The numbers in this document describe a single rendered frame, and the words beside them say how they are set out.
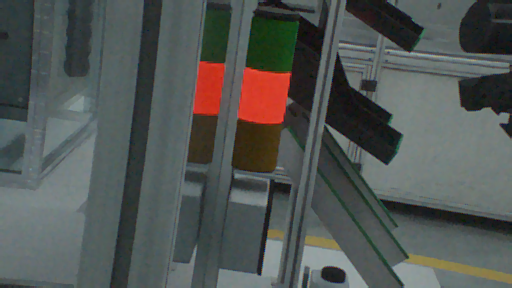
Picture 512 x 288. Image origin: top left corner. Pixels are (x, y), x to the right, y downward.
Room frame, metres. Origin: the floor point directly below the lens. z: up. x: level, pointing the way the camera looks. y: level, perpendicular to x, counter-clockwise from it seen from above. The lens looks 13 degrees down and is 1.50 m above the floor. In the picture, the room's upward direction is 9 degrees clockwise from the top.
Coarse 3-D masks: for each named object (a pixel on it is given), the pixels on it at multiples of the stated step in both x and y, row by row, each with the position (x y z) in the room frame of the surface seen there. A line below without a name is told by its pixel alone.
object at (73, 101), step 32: (0, 0) 1.97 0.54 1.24; (32, 0) 1.97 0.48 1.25; (64, 0) 2.12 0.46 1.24; (96, 0) 2.45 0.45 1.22; (0, 32) 1.97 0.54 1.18; (32, 32) 1.97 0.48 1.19; (64, 32) 2.14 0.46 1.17; (96, 32) 2.48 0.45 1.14; (0, 64) 1.97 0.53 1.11; (64, 64) 2.16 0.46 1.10; (96, 64) 2.51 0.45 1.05; (0, 96) 1.97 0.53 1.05; (64, 96) 2.18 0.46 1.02; (96, 96) 2.55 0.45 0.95; (0, 128) 1.97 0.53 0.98; (64, 128) 2.21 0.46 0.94; (0, 160) 1.97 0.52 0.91
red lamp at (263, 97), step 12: (252, 72) 0.88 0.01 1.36; (264, 72) 0.88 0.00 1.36; (252, 84) 0.88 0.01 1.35; (264, 84) 0.88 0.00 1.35; (276, 84) 0.88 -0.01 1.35; (288, 84) 0.90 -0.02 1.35; (240, 96) 0.89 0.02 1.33; (252, 96) 0.88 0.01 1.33; (264, 96) 0.88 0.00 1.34; (276, 96) 0.89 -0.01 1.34; (240, 108) 0.89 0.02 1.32; (252, 108) 0.88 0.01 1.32; (264, 108) 0.88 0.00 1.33; (276, 108) 0.89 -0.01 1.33; (252, 120) 0.88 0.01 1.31; (264, 120) 0.88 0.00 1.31; (276, 120) 0.89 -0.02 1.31
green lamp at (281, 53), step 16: (256, 16) 0.89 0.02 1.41; (256, 32) 0.89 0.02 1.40; (272, 32) 0.88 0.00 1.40; (288, 32) 0.89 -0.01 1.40; (256, 48) 0.88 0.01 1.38; (272, 48) 0.88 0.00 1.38; (288, 48) 0.89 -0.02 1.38; (256, 64) 0.88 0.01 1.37; (272, 64) 0.88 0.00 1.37; (288, 64) 0.89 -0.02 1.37
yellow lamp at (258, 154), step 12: (240, 120) 0.89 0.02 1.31; (240, 132) 0.89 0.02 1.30; (252, 132) 0.88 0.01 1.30; (264, 132) 0.88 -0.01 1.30; (276, 132) 0.89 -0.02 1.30; (240, 144) 0.88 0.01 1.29; (252, 144) 0.88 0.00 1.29; (264, 144) 0.88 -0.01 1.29; (276, 144) 0.89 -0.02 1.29; (240, 156) 0.88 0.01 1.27; (252, 156) 0.88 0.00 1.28; (264, 156) 0.88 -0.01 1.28; (276, 156) 0.90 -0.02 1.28; (240, 168) 0.88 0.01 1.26; (252, 168) 0.88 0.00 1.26; (264, 168) 0.88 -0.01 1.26
